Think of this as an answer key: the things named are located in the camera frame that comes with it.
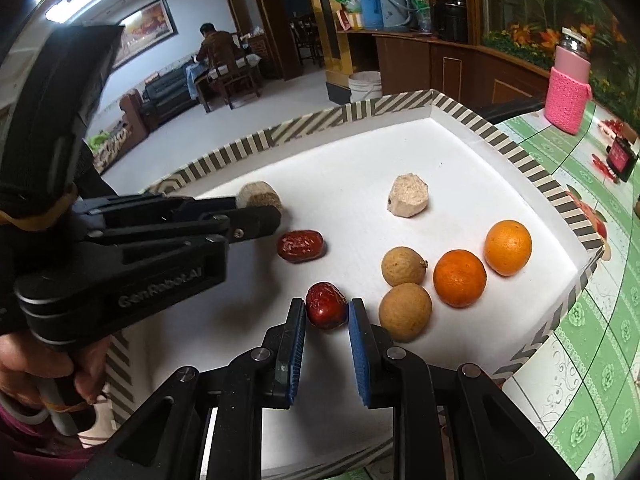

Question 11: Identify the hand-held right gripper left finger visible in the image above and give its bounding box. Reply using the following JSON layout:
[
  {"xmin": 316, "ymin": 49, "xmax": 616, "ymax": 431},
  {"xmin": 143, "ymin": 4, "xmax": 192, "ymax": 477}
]
[{"xmin": 75, "ymin": 298, "xmax": 307, "ymax": 480}]

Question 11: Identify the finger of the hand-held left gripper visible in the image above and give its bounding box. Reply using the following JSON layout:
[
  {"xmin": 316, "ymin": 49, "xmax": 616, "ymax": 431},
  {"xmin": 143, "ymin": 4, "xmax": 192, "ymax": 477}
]
[
  {"xmin": 80, "ymin": 195, "xmax": 241, "ymax": 216},
  {"xmin": 95, "ymin": 205, "xmax": 282, "ymax": 246}
]

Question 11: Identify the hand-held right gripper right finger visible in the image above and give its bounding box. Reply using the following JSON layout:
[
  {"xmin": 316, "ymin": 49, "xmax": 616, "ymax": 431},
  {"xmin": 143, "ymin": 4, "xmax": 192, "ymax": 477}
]
[{"xmin": 348, "ymin": 297, "xmax": 576, "ymax": 480}]

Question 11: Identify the red jujube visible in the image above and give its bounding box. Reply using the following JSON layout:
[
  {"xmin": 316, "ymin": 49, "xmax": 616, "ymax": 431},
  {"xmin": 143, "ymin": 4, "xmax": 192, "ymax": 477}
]
[
  {"xmin": 277, "ymin": 230, "xmax": 326, "ymax": 263},
  {"xmin": 305, "ymin": 281, "xmax": 348, "ymax": 331}
]

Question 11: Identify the brown longan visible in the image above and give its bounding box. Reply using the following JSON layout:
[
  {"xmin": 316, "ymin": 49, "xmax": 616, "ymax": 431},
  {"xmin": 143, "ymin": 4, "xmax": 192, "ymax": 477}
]
[
  {"xmin": 381, "ymin": 246, "xmax": 429, "ymax": 287},
  {"xmin": 378, "ymin": 282, "xmax": 433, "ymax": 343}
]

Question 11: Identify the deep orange mandarin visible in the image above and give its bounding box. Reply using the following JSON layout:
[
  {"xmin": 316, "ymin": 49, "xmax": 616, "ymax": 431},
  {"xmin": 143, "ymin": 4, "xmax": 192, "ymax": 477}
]
[{"xmin": 433, "ymin": 249, "xmax": 488, "ymax": 309}]

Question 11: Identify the striped white cardboard box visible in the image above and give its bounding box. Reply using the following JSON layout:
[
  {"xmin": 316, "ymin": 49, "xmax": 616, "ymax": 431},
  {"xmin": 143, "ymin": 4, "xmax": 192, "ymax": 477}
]
[{"xmin": 107, "ymin": 89, "xmax": 606, "ymax": 480}]

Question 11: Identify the beige candy block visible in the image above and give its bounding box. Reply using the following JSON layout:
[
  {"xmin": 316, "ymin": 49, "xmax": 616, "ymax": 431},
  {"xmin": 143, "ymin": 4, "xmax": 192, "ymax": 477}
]
[{"xmin": 388, "ymin": 174, "xmax": 430, "ymax": 218}]

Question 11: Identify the yellowish orange mandarin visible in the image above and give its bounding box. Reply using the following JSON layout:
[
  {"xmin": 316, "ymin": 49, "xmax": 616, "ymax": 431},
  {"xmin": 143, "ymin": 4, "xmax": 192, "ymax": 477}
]
[{"xmin": 483, "ymin": 219, "xmax": 532, "ymax": 277}]

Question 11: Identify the person's left forearm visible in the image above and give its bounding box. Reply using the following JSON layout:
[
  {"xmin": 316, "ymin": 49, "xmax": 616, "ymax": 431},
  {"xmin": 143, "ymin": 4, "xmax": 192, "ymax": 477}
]
[{"xmin": 0, "ymin": 400, "xmax": 101, "ymax": 480}]

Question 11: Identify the person's left hand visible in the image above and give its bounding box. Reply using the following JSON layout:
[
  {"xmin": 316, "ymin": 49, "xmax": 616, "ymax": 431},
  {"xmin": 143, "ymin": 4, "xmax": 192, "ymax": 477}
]
[{"xmin": 0, "ymin": 332, "xmax": 111, "ymax": 408}]

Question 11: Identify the brown wooden armchair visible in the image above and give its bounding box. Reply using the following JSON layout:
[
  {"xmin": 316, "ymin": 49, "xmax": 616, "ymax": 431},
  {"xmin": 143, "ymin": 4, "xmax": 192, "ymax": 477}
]
[{"xmin": 120, "ymin": 90, "xmax": 151, "ymax": 146}]

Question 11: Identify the black sofa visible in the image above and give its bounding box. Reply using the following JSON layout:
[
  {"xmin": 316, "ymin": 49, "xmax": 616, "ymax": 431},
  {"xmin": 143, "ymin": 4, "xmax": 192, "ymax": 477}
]
[{"xmin": 142, "ymin": 67, "xmax": 201, "ymax": 113}]

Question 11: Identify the wooden chair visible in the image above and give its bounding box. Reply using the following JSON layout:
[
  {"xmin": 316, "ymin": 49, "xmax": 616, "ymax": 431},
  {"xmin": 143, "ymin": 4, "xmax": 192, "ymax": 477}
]
[{"xmin": 215, "ymin": 57, "xmax": 261, "ymax": 108}]

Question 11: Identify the white bucket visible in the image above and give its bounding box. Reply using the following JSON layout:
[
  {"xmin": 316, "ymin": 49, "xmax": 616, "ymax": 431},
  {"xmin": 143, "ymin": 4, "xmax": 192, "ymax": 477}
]
[{"xmin": 348, "ymin": 71, "xmax": 383, "ymax": 103}]

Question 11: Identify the fruit print tablecloth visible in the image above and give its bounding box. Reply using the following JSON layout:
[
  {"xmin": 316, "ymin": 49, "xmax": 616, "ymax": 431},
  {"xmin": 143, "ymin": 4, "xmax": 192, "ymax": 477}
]
[{"xmin": 492, "ymin": 100, "xmax": 640, "ymax": 480}]

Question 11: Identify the wooden cabinet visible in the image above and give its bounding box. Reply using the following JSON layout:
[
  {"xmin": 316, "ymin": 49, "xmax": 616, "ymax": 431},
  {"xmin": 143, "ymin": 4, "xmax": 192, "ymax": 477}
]
[{"xmin": 335, "ymin": 27, "xmax": 551, "ymax": 121}]

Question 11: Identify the blue thermos jug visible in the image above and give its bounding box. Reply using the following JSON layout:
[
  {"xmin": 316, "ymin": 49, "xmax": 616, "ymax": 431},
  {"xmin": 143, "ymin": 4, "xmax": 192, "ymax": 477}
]
[{"xmin": 359, "ymin": 0, "xmax": 385, "ymax": 30}]

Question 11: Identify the grey thermos jug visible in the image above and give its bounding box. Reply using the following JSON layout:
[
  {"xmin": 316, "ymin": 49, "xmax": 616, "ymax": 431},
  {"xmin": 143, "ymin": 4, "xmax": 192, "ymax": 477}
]
[{"xmin": 378, "ymin": 0, "xmax": 417, "ymax": 31}]

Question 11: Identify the black kettle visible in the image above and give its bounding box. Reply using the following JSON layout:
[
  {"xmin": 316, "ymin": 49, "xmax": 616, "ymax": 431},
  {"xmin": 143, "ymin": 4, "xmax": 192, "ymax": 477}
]
[{"xmin": 442, "ymin": 0, "xmax": 471, "ymax": 43}]

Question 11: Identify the black jar with wooden lid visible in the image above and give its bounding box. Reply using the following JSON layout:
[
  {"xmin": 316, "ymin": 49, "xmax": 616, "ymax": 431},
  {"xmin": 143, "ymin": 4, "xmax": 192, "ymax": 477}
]
[{"xmin": 606, "ymin": 136, "xmax": 640, "ymax": 183}]

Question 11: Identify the pink jar with knitted sleeve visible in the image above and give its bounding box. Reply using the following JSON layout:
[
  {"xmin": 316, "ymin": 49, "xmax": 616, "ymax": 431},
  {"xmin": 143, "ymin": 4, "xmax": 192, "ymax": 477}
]
[{"xmin": 544, "ymin": 27, "xmax": 593, "ymax": 135}]

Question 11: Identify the flower mural panel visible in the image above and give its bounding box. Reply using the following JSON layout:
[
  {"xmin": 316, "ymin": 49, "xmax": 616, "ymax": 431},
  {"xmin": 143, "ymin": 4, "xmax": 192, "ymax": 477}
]
[{"xmin": 482, "ymin": 0, "xmax": 640, "ymax": 111}]

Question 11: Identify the framed wall painting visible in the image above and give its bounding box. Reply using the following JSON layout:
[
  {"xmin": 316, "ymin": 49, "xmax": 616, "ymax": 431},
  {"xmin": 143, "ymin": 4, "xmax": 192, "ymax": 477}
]
[{"xmin": 112, "ymin": 0, "xmax": 179, "ymax": 71}]

